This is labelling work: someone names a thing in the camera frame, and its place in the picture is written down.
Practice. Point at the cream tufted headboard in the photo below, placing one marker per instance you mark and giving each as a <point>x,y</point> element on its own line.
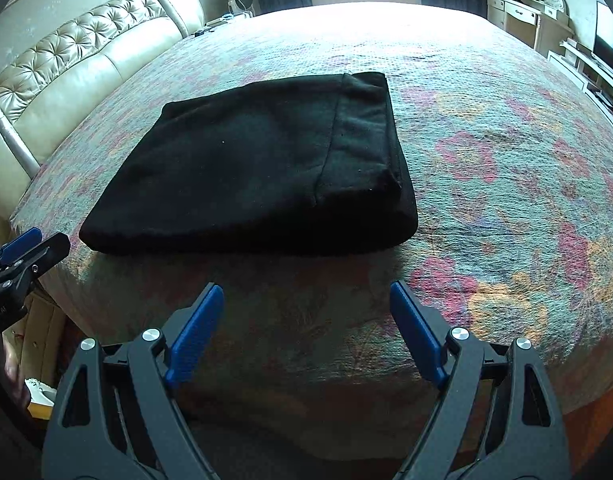
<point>61,75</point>

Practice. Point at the cardboard box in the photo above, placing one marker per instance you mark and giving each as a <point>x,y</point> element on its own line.
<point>44,340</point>

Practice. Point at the white shoe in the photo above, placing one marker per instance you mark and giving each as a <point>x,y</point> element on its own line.
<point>39,391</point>

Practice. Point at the cream dressing table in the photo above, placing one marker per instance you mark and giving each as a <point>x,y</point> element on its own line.
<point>516,12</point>

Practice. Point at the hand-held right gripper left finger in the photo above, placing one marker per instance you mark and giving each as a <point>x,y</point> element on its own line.
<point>196,335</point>

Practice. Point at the floral blanket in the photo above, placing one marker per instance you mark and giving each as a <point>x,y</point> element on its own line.
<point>486,110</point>

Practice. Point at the white television stand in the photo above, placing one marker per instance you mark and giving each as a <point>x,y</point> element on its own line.
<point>581,67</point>

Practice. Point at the black pants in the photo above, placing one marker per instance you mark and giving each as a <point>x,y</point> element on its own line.
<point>236,160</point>

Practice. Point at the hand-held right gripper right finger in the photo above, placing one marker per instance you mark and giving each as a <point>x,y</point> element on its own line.
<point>416,330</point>

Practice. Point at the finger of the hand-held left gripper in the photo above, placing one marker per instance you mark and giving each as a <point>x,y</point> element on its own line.
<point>21,242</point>
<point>46,255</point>

